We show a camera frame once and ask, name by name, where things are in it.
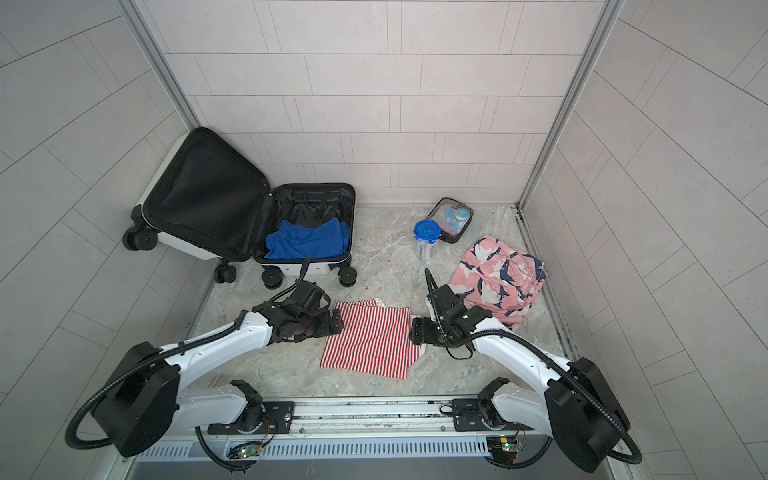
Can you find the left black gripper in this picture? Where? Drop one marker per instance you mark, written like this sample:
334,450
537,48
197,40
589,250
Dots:
327,327

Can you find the circuit board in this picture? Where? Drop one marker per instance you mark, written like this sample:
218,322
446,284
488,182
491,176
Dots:
504,450
245,451

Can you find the right corner metal profile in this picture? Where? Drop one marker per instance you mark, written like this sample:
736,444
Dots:
605,22

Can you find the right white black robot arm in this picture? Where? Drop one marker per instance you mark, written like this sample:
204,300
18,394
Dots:
570,402

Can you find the clear cup with blue lid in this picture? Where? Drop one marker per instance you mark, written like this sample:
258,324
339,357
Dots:
426,235

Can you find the white suitcase with black lining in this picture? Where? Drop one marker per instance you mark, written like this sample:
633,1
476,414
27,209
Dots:
209,201

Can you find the right circuit board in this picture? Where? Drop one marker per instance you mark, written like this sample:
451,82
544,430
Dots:
504,450

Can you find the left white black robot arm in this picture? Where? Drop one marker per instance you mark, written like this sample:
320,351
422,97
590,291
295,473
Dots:
150,392

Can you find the left corner metal profile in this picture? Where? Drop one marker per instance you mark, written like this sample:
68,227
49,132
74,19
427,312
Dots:
151,51

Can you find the blue t-shirt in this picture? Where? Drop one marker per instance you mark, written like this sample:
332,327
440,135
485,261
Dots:
296,242

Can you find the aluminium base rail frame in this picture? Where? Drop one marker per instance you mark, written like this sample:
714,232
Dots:
346,428

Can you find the pink navy patterned garment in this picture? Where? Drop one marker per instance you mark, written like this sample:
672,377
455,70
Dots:
499,278

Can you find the red white striped shirt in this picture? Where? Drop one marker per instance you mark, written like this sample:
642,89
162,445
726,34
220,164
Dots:
374,340

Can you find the corner metal profile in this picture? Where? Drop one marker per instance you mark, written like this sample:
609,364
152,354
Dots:
151,51
605,22

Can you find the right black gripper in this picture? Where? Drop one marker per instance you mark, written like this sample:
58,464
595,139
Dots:
424,335

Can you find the left circuit board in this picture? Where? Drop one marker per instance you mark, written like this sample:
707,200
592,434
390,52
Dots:
245,451

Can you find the clear toiletry pouch black trim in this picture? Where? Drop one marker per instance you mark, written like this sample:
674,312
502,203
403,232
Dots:
453,217

